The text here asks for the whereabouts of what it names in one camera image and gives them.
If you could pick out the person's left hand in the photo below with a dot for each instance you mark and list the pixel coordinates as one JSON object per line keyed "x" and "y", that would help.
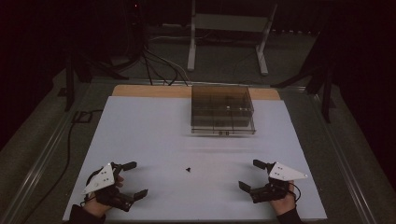
{"x": 96, "y": 209}

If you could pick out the person's right hand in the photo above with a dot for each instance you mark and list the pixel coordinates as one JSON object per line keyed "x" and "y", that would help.
{"x": 284, "y": 206}

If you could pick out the black tripod stand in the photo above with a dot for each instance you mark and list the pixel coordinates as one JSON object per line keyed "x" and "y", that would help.
{"x": 69, "y": 81}
{"x": 325, "y": 87}

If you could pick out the transparent brown drawer box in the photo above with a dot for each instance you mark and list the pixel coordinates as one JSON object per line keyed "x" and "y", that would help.
{"x": 221, "y": 109}

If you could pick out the small black object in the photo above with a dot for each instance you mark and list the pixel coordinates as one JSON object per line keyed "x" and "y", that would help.
{"x": 188, "y": 169}

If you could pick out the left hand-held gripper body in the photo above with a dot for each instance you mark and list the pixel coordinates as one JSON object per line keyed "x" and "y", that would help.
{"x": 101, "y": 180}

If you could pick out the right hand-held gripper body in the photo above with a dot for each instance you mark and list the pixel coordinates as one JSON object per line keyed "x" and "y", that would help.
{"x": 281, "y": 173}

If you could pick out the white metal stand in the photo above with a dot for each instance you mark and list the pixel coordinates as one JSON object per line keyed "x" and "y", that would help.
{"x": 193, "y": 46}

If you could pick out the aluminium frame rail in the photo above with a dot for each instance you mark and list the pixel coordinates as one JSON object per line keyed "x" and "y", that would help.
{"x": 43, "y": 158}
{"x": 345, "y": 161}

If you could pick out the white table mat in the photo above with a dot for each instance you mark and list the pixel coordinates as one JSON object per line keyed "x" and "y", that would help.
{"x": 174, "y": 146}

